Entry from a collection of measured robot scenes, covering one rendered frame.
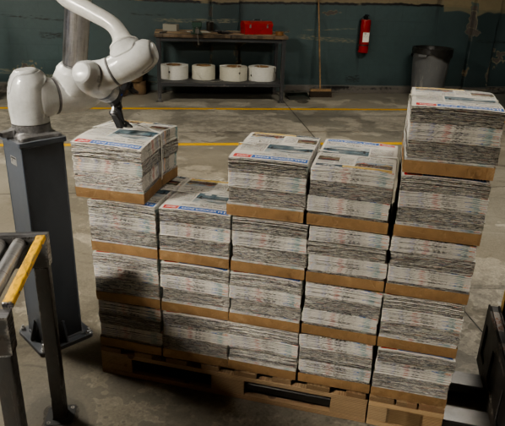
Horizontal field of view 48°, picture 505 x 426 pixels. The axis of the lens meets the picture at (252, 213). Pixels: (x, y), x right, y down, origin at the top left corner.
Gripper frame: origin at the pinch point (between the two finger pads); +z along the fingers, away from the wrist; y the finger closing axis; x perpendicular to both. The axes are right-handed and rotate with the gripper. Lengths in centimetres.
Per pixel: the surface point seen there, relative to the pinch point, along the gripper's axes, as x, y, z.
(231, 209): 48, 35, -5
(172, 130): 13.7, 4.3, 12.9
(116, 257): 1, 59, 8
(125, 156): 7.7, 22.0, -14.1
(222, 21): -147, -283, 551
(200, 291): 36, 68, 12
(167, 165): 13.2, 18.7, 14.9
